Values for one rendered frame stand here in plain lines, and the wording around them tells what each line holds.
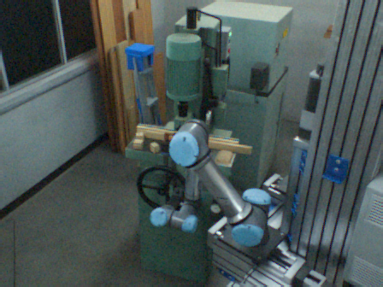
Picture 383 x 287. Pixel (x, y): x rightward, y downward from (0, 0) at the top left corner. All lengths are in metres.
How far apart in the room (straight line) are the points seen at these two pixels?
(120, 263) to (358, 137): 1.85
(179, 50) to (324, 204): 0.97
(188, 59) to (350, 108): 0.86
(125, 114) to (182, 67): 1.78
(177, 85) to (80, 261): 1.43
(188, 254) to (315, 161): 1.21
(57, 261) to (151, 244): 0.67
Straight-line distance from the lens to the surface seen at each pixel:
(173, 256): 2.74
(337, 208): 1.81
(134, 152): 2.36
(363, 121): 1.62
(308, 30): 4.43
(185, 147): 1.53
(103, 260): 3.00
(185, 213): 1.82
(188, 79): 2.17
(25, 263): 3.11
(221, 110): 2.43
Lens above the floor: 2.12
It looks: 30 degrees down
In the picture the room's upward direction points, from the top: 1 degrees clockwise
